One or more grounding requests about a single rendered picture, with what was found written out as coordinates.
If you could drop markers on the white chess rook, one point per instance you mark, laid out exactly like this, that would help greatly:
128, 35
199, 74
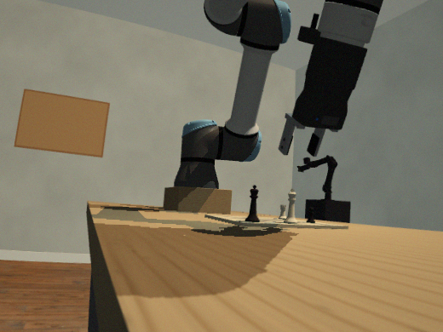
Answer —
282, 214

